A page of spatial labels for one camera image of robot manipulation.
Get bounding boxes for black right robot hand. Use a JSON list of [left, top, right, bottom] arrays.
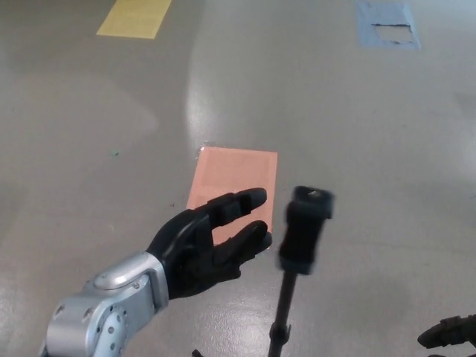
[[416, 314, 476, 350]]

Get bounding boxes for orange floor tape patch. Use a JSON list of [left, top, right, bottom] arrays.
[[185, 146, 279, 234]]

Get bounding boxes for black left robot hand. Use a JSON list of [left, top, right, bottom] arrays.
[[147, 187, 273, 301]]

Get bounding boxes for yellow floor tape patch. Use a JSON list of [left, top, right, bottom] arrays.
[[95, 0, 173, 39]]

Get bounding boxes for blue floor tape patch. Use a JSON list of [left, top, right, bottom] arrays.
[[355, 1, 421, 50]]

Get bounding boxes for black phone stand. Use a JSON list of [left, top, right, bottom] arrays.
[[266, 184, 337, 357]]

